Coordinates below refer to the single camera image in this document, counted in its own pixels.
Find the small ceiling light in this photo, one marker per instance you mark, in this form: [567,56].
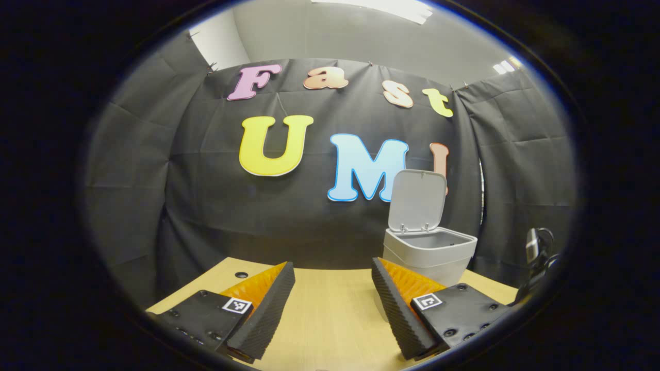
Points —
[505,65]

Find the wooden desktop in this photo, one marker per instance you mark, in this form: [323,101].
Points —
[330,309]

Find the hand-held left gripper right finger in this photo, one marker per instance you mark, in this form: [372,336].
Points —
[399,314]

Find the black backdrop cloth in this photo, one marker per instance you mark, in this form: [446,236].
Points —
[206,216]

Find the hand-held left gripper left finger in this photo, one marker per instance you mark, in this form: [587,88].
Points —
[265,314]

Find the white desktop garbage bin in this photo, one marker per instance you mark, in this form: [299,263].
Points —
[417,201]

